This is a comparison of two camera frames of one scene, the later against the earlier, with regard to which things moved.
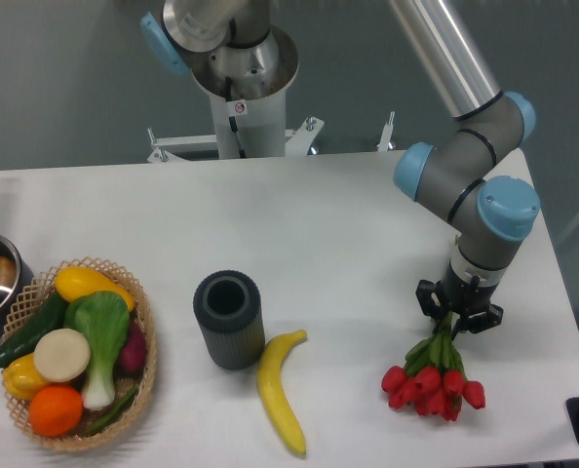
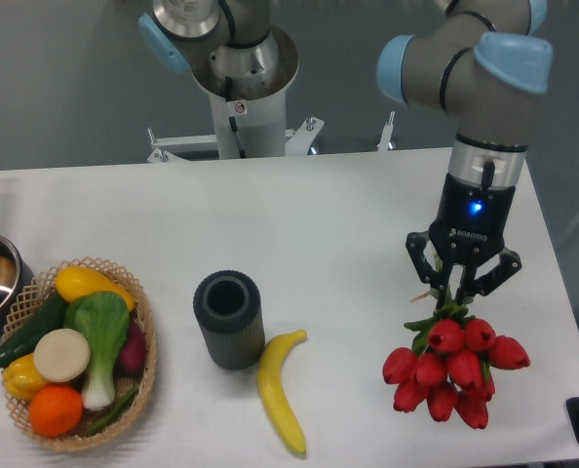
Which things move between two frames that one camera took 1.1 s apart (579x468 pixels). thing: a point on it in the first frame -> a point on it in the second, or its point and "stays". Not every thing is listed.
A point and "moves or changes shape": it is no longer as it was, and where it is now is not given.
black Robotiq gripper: (466, 300) -> (469, 227)
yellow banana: (272, 392) stays
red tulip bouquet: (435, 380) moves or changes shape
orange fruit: (56, 409) stays
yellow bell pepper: (22, 377) stays
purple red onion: (133, 357) stays
